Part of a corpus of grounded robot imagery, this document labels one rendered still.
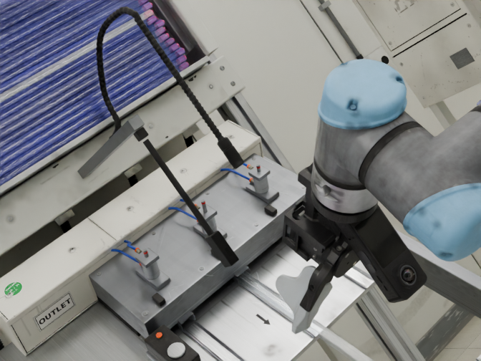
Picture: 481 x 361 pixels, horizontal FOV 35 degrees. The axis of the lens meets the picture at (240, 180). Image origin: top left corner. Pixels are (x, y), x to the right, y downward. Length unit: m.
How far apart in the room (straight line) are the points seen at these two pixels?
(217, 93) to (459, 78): 0.88
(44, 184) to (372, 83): 0.62
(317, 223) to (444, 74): 1.23
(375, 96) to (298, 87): 2.48
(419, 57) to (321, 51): 1.25
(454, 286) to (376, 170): 0.48
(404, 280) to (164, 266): 0.41
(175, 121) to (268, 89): 1.86
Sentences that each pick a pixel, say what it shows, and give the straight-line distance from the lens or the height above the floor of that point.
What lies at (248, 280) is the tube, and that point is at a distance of 1.11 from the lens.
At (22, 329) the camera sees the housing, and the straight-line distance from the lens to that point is 1.11.
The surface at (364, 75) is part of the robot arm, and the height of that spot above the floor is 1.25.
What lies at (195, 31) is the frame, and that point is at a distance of 1.26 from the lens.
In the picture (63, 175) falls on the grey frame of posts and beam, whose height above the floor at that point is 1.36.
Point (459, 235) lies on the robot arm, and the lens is 0.63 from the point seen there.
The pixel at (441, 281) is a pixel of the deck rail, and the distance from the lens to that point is 1.14.
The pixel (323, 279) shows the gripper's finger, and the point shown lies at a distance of 0.84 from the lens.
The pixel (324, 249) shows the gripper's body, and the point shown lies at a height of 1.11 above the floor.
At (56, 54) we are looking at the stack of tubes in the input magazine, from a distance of 1.19.
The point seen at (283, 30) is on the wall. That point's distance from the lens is 3.20.
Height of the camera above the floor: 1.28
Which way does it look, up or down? 4 degrees down
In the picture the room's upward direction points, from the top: 35 degrees counter-clockwise
